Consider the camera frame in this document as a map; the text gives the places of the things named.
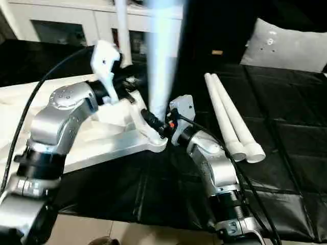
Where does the black cabinet with gold label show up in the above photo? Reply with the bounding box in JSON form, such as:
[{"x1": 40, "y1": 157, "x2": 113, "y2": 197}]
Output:
[{"x1": 178, "y1": 0, "x2": 258, "y2": 65}]

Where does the white plastic table top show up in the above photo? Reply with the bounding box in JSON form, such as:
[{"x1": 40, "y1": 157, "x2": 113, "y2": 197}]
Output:
[{"x1": 0, "y1": 73, "x2": 169, "y2": 175}]

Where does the white sideboard with glass doors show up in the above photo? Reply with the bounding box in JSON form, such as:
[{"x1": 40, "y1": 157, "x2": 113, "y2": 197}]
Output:
[{"x1": 5, "y1": 0, "x2": 184, "y2": 56}]

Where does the grey cushion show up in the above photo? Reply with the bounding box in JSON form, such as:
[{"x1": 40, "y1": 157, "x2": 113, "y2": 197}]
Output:
[{"x1": 240, "y1": 17, "x2": 327, "y2": 74}]

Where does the white plastic table leg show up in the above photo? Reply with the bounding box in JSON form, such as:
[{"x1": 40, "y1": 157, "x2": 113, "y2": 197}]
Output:
[
  {"x1": 204, "y1": 72, "x2": 247, "y2": 163},
  {"x1": 145, "y1": 0, "x2": 185, "y2": 124},
  {"x1": 211, "y1": 73, "x2": 266, "y2": 164},
  {"x1": 114, "y1": 0, "x2": 133, "y2": 69}
]

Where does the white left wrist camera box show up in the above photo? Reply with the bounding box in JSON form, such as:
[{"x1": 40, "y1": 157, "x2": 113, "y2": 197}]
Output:
[{"x1": 90, "y1": 39, "x2": 121, "y2": 106}]

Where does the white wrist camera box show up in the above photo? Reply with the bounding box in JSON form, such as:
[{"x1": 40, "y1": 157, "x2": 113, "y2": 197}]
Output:
[
  {"x1": 90, "y1": 39, "x2": 121, "y2": 106},
  {"x1": 169, "y1": 94, "x2": 197, "y2": 146}
]

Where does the black quilted mat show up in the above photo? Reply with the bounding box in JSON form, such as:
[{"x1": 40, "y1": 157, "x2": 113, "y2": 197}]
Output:
[{"x1": 0, "y1": 38, "x2": 327, "y2": 243}]

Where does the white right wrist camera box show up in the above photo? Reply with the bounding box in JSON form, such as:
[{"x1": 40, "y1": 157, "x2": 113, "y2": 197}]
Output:
[{"x1": 169, "y1": 94, "x2": 197, "y2": 146}]

